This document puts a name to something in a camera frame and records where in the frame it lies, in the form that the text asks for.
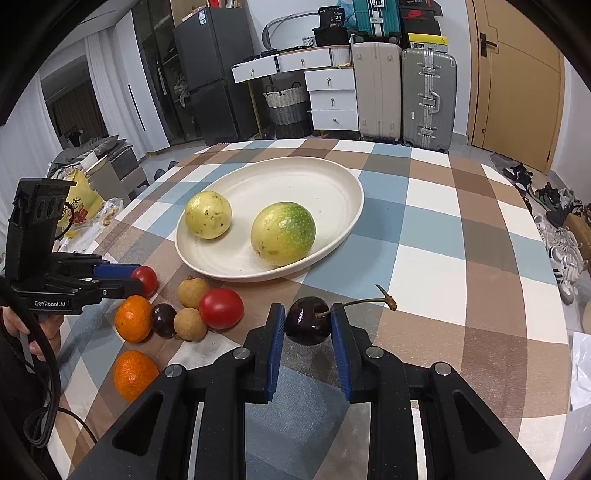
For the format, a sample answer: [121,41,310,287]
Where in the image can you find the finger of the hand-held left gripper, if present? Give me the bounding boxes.
[53,252,142,280]
[75,278,143,301]

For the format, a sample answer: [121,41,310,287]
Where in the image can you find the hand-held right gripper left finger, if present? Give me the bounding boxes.
[69,303,287,480]

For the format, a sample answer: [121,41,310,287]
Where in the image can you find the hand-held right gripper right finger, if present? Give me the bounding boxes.
[330,305,546,480]

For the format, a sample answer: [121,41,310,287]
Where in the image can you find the red cherry tomato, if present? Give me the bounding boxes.
[199,289,245,330]
[131,266,158,298]

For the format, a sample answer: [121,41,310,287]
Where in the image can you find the orange tangerine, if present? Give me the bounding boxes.
[113,350,160,402]
[115,295,153,343]

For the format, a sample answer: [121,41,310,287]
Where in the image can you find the dark red cherry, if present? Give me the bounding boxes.
[285,284,399,347]
[150,303,177,337]

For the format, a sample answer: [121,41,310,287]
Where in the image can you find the brown longan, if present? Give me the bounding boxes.
[174,307,208,342]
[178,275,211,309]

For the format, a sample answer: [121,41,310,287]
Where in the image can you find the small yellow passion fruit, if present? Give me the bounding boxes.
[185,191,233,240]

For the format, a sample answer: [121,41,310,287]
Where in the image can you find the large yellow-green passion fruit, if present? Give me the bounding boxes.
[250,202,317,267]

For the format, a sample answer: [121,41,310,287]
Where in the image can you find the cream oval plate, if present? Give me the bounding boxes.
[175,157,365,283]

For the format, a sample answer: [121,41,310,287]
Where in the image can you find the person's left forearm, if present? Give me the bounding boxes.
[0,329,63,480]

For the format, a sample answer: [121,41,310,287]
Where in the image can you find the person's left hand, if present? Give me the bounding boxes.
[0,305,63,363]

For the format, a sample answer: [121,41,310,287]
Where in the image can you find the clear plastic snack bag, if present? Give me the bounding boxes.
[95,198,125,228]

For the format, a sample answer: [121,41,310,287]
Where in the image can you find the yellow printed bag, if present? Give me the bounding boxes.
[59,171,103,239]

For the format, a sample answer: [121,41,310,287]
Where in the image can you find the white sheer curtain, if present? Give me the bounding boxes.
[0,74,65,206]

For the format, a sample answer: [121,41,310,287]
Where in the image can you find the grey ottoman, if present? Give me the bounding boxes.
[99,143,149,204]

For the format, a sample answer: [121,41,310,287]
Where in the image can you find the grey cushions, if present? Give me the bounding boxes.
[51,136,134,176]

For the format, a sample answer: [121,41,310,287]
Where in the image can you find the white wardrobe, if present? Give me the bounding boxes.
[113,9,171,152]

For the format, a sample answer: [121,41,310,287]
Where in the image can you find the dark glass cabinet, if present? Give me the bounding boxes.
[131,0,204,153]

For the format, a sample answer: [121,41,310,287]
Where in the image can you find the woven laundry basket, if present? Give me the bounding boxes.
[263,83,311,139]

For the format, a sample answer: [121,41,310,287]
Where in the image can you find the black refrigerator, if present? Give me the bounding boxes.
[173,7,259,146]

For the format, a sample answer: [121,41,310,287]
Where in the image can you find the pile of shoes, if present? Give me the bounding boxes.
[501,161,591,305]

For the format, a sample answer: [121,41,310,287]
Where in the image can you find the grey door mat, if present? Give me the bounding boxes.
[488,152,523,177]

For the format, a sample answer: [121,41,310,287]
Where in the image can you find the white desk with drawers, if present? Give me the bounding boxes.
[231,46,360,139]

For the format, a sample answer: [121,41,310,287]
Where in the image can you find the beige suitcase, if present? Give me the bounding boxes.
[352,41,403,143]

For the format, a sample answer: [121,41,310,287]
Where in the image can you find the brown wicker box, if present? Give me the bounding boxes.
[563,215,591,260]

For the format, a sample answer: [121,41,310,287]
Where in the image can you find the silver suitcase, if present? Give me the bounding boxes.
[401,47,458,153]

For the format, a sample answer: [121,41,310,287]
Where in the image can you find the grey curved hoop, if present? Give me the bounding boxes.
[262,14,319,48]

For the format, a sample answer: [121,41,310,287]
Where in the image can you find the black storage box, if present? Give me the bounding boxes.
[311,27,350,46]

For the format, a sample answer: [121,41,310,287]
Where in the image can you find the black and yellow shoe box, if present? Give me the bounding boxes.
[406,33,444,51]

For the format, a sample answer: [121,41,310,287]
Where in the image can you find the wooden door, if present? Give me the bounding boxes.
[464,0,566,174]

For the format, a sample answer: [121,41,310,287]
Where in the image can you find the black pouch bag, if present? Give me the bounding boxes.
[318,6,347,29]

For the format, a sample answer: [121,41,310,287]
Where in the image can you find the teal suitcase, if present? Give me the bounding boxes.
[353,0,402,40]

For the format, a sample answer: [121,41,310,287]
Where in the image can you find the blue plastic bag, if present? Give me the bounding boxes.
[335,0,356,28]

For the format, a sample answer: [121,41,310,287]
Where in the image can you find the black shoe box red logo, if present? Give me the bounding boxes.
[400,6,441,21]

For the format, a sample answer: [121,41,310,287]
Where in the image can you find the black cable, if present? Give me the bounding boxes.
[0,272,98,448]

